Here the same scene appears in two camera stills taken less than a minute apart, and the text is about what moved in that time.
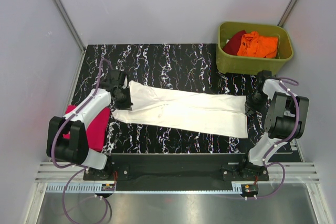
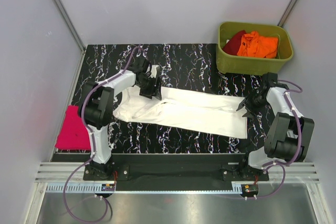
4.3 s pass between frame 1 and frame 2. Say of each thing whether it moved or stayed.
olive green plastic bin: stayed
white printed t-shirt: stayed
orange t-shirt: stayed
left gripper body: moved
